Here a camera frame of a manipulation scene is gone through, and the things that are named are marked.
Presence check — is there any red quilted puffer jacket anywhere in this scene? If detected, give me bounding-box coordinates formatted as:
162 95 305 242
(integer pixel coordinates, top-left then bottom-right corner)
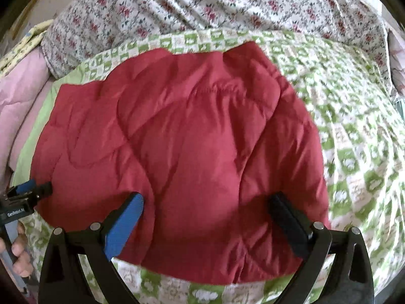
30 42 329 285

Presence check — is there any person's left hand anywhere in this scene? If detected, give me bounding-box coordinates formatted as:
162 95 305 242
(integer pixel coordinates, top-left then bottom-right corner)
6 222 34 281

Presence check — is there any pink quilted blanket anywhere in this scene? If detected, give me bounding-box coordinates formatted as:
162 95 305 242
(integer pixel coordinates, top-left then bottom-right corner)
1 47 55 190

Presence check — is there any yellow floral folded blanket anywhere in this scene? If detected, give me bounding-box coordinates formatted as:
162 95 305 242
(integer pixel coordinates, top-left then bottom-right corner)
0 19 54 78

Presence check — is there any green white patterned quilt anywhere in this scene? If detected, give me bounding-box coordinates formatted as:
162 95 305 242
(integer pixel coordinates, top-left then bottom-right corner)
12 30 404 295

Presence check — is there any floral rose bedsheet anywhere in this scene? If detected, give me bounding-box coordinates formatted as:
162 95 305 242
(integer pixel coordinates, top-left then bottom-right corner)
41 0 395 93

